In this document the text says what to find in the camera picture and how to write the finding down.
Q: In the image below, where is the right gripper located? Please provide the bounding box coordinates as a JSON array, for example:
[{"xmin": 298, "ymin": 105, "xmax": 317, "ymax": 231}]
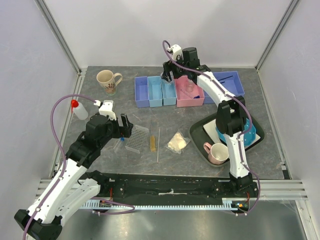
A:
[{"xmin": 162, "ymin": 53, "xmax": 189, "ymax": 83}]

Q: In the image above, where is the small glass stopper bottle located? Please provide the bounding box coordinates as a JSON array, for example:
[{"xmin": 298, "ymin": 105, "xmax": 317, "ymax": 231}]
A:
[{"xmin": 185, "ymin": 80, "xmax": 195, "ymax": 93}]

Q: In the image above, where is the brown test tube brush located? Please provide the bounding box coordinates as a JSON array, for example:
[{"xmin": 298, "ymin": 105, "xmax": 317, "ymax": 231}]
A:
[{"xmin": 149, "ymin": 119, "xmax": 156, "ymax": 152}]

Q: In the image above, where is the blue base measuring cylinder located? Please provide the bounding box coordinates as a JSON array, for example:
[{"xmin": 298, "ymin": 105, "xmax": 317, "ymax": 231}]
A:
[{"xmin": 180, "ymin": 88, "xmax": 200, "ymax": 99}]

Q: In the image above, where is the bag of white gloves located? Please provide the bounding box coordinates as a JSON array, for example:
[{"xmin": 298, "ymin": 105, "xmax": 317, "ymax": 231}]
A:
[{"xmin": 165, "ymin": 131, "xmax": 191, "ymax": 154}]

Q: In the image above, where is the black metal ring stand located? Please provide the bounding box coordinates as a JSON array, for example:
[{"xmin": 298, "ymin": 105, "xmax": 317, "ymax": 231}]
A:
[{"xmin": 218, "ymin": 75, "xmax": 233, "ymax": 82}]

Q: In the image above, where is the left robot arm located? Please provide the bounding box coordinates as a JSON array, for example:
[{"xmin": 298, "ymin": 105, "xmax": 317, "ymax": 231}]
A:
[{"xmin": 14, "ymin": 113, "xmax": 134, "ymax": 240}]

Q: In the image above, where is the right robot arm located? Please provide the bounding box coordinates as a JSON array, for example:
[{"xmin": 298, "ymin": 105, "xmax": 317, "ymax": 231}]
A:
[{"xmin": 161, "ymin": 40, "xmax": 261, "ymax": 198}]

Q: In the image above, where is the clear test tube rack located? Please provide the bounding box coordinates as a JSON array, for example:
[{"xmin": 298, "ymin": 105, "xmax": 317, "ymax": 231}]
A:
[{"xmin": 125, "ymin": 125, "xmax": 149, "ymax": 154}]

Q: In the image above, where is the left light blue bin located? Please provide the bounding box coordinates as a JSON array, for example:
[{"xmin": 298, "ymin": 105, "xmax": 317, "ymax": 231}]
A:
[{"xmin": 147, "ymin": 76, "xmax": 163, "ymax": 108}]

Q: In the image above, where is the light blue bin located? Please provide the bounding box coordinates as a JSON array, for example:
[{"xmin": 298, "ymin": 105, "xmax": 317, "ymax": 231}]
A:
[
  {"xmin": 161, "ymin": 79, "xmax": 177, "ymax": 106},
  {"xmin": 147, "ymin": 76, "xmax": 163, "ymax": 108}
]

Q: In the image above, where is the right light blue bin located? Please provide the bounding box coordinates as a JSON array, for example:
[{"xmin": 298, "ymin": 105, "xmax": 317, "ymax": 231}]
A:
[{"xmin": 161, "ymin": 79, "xmax": 177, "ymax": 106}]

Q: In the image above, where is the pink bin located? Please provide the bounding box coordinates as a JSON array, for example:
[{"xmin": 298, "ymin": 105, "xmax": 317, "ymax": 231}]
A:
[{"xmin": 174, "ymin": 76, "xmax": 205, "ymax": 107}]

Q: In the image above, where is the small purple bin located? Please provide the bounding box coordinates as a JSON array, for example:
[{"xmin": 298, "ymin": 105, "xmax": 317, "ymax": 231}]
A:
[{"xmin": 134, "ymin": 76, "xmax": 150, "ymax": 108}]

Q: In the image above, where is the red cap wash bottle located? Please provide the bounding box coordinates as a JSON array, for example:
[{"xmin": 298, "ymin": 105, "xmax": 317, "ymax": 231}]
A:
[{"xmin": 70, "ymin": 99, "xmax": 89, "ymax": 121}]

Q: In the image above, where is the beige patterned mug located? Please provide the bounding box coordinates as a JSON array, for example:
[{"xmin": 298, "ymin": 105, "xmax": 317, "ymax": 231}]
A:
[{"xmin": 96, "ymin": 70, "xmax": 123, "ymax": 96}]

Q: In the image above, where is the large purple bin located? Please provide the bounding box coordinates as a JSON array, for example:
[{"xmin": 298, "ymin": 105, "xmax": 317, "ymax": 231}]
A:
[{"xmin": 212, "ymin": 71, "xmax": 245, "ymax": 96}]

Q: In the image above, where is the dark green tray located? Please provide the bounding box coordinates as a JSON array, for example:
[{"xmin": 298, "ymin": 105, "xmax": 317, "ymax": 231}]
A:
[{"xmin": 188, "ymin": 113, "xmax": 265, "ymax": 168}]

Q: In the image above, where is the pink mug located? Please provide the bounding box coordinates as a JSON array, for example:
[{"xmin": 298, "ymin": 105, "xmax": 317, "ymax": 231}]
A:
[{"xmin": 203, "ymin": 142, "xmax": 229, "ymax": 165}]

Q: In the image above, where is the blue dotted plate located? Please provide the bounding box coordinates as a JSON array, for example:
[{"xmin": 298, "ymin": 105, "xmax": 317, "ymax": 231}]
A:
[{"xmin": 215, "ymin": 125, "xmax": 260, "ymax": 149}]

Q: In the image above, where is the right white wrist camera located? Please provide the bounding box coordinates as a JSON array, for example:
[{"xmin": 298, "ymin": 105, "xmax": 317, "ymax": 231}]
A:
[{"xmin": 167, "ymin": 44, "xmax": 183, "ymax": 62}]

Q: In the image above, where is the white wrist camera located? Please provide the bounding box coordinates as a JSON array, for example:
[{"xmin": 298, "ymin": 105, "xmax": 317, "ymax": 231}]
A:
[
  {"xmin": 167, "ymin": 44, "xmax": 183, "ymax": 62},
  {"xmin": 93, "ymin": 100, "xmax": 117, "ymax": 121}
]

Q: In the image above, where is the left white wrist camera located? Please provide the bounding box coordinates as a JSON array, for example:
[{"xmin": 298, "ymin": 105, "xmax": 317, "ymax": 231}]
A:
[{"xmin": 93, "ymin": 100, "xmax": 117, "ymax": 121}]

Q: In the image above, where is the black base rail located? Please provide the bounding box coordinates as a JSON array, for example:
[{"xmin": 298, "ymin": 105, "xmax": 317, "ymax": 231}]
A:
[{"xmin": 82, "ymin": 170, "xmax": 258, "ymax": 206}]

